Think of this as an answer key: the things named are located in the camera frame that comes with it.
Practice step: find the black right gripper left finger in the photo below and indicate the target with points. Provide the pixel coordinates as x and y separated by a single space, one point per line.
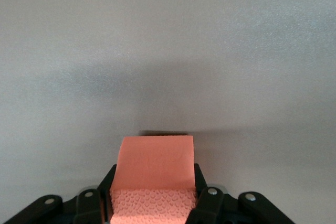
86 205

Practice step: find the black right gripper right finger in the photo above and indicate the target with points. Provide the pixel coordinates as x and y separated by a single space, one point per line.
212 203

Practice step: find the orange foam cube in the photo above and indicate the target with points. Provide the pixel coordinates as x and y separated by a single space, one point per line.
157 161

